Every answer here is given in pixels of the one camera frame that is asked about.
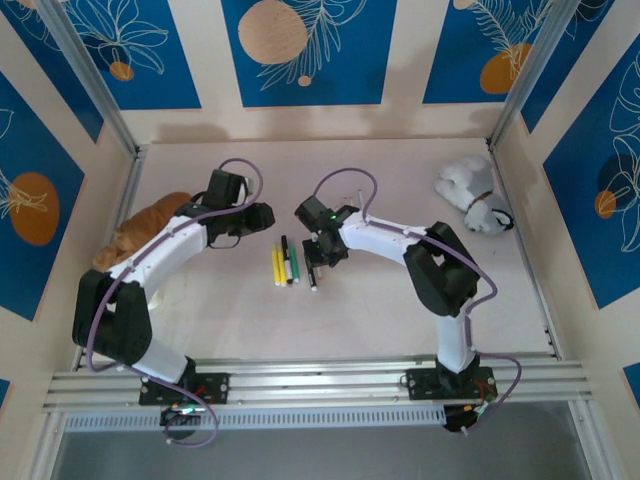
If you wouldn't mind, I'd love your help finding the aluminium frame post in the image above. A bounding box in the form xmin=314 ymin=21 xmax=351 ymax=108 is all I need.
xmin=485 ymin=0 xmax=585 ymax=154
xmin=34 ymin=0 xmax=149 ymax=160

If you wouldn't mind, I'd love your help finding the black controller board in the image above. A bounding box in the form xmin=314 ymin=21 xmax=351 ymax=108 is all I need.
xmin=443 ymin=398 xmax=497 ymax=435
xmin=159 ymin=403 xmax=204 ymax=427

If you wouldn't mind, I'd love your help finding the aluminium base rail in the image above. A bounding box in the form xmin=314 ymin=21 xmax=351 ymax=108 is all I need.
xmin=42 ymin=352 xmax=594 ymax=415

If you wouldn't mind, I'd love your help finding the brown plush toy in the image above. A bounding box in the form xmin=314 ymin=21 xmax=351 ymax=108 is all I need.
xmin=93 ymin=192 xmax=194 ymax=274

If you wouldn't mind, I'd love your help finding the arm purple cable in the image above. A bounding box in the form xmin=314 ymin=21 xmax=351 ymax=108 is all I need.
xmin=313 ymin=167 xmax=524 ymax=435
xmin=85 ymin=158 xmax=265 ymax=447

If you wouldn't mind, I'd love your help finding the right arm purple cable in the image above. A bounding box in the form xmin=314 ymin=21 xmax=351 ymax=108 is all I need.
xmin=313 ymin=167 xmax=524 ymax=435

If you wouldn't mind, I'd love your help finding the black whiteboard marker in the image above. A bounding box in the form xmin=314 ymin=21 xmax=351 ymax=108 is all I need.
xmin=279 ymin=234 xmax=294 ymax=285

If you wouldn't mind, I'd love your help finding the white grey plush dog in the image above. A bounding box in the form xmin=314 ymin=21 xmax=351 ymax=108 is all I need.
xmin=433 ymin=154 xmax=516 ymax=235

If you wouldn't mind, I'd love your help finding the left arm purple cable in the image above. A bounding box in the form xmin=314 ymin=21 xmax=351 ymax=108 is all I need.
xmin=85 ymin=158 xmax=265 ymax=447

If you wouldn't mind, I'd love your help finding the white slotted cable duct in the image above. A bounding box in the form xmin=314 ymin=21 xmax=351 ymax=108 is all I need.
xmin=63 ymin=404 xmax=447 ymax=432

